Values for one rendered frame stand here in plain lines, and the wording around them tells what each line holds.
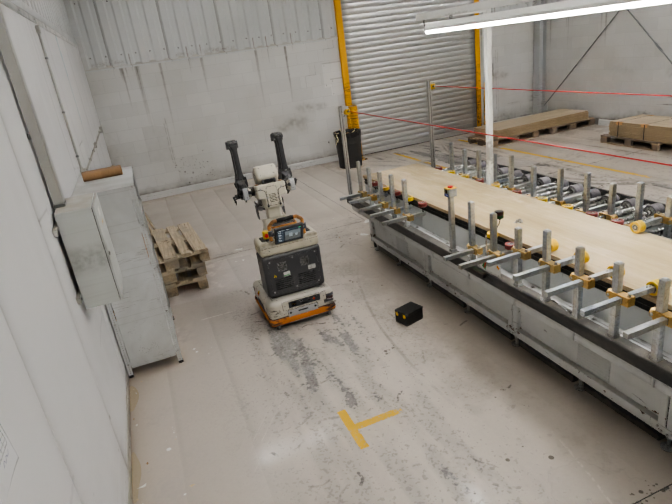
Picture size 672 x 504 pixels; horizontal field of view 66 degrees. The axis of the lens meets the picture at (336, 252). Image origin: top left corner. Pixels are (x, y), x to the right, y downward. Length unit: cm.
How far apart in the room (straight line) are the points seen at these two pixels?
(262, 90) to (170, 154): 217
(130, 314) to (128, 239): 62
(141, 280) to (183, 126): 648
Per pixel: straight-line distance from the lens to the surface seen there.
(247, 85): 1069
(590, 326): 324
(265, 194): 476
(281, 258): 458
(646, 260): 360
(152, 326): 452
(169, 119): 1050
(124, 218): 421
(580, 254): 312
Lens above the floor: 233
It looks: 22 degrees down
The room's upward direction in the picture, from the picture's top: 8 degrees counter-clockwise
